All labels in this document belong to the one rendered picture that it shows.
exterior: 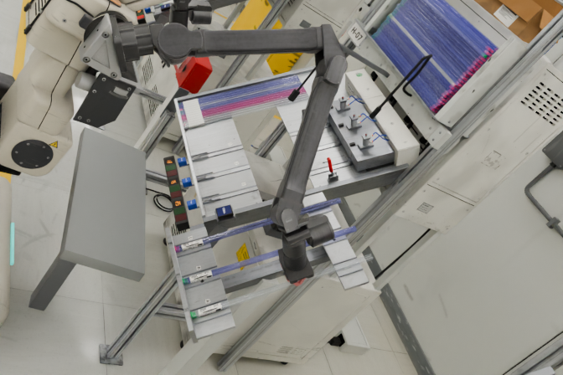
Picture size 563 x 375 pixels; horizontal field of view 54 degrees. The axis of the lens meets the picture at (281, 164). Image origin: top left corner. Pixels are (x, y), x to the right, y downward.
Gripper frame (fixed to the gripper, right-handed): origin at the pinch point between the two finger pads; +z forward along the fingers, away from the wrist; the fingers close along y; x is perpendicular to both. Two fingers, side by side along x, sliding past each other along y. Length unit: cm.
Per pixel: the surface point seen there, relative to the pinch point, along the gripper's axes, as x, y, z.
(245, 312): 14.8, 7.7, 20.4
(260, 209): 0.1, 36.1, 11.2
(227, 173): 6, 56, 12
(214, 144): 7, 73, 13
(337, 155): -32, 50, 12
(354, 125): -41, 55, 4
